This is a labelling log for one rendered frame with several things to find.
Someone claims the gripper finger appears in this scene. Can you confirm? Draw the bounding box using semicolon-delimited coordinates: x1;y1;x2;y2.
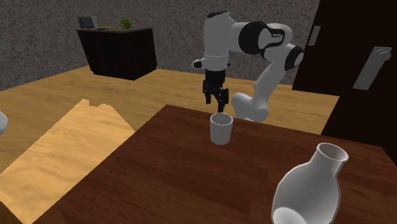
216;87;230;113
202;80;214;105

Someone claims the white cup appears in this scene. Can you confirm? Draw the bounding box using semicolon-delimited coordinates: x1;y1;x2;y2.
209;112;234;146

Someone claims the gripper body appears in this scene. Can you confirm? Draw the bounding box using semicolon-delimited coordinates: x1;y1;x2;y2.
204;69;227;92

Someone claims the white vase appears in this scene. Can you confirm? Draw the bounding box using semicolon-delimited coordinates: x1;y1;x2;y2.
270;143;350;224

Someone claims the dark door with grey handle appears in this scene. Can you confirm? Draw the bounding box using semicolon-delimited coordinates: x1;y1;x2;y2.
291;0;397;165

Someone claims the white rounded object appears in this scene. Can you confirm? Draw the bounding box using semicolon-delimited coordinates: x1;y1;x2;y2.
0;111;9;136

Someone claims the brown wooden table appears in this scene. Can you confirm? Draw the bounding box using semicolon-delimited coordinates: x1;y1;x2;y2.
32;104;397;224

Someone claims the dark cabinet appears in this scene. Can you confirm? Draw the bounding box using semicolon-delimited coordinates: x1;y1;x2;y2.
75;15;158;81

